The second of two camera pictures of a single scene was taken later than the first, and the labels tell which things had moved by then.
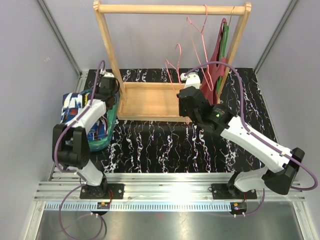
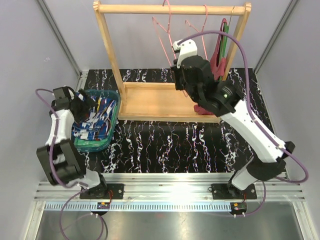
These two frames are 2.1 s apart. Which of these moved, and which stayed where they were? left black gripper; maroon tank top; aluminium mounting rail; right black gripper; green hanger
Moved: left black gripper; right black gripper
Stayed: aluminium mounting rail; green hanger; maroon tank top
